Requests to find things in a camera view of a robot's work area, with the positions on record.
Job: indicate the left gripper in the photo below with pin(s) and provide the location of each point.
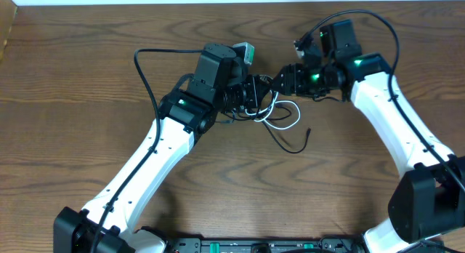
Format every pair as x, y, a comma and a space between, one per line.
252, 91

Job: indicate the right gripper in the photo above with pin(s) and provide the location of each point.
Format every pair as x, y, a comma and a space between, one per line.
293, 83

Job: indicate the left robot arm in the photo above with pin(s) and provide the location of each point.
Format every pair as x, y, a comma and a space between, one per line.
106, 223

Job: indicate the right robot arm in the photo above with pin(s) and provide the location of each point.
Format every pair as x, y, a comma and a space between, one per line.
429, 199

